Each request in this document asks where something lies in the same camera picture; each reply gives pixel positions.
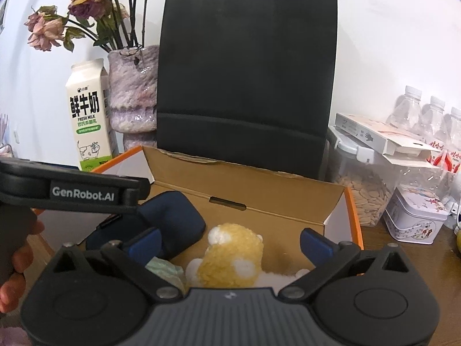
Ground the black paper bag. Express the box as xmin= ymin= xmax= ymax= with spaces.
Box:
xmin=156 ymin=0 xmax=338 ymax=181

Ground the purple glass vase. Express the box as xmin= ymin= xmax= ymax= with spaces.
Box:
xmin=107 ymin=45 xmax=161 ymax=150

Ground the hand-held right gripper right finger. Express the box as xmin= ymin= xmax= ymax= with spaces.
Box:
xmin=277 ymin=228 xmax=415 ymax=303

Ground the navy blue pouch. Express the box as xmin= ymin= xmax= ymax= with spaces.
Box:
xmin=86 ymin=192 xmax=207 ymax=260

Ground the person's left hand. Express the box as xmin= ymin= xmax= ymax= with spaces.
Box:
xmin=0 ymin=220 xmax=46 ymax=314

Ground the white milk carton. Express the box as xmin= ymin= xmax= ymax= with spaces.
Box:
xmin=65 ymin=59 xmax=118 ymax=172

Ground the pale printed tin box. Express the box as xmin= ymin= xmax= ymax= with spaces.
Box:
xmin=382 ymin=184 xmax=450 ymax=243

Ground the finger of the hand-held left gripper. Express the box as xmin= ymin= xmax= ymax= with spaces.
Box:
xmin=122 ymin=176 xmax=151 ymax=210

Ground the flat white box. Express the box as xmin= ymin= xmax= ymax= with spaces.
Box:
xmin=333 ymin=112 xmax=438 ymax=159

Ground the clear container of seeds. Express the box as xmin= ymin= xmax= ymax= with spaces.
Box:
xmin=326 ymin=128 xmax=404 ymax=227

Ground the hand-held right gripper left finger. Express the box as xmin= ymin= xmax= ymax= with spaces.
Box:
xmin=47 ymin=228 xmax=184 ymax=305

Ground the red cardboard box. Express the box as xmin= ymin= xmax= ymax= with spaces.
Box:
xmin=83 ymin=145 xmax=364 ymax=289

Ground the dried pink rose bouquet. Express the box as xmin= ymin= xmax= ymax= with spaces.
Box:
xmin=24 ymin=0 xmax=159 ymax=53

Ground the clear bag with green contents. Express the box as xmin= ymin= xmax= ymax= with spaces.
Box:
xmin=145 ymin=256 xmax=186 ymax=294

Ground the yellow and white plush sheep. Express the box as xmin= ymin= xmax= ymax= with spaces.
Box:
xmin=185 ymin=223 xmax=312 ymax=289

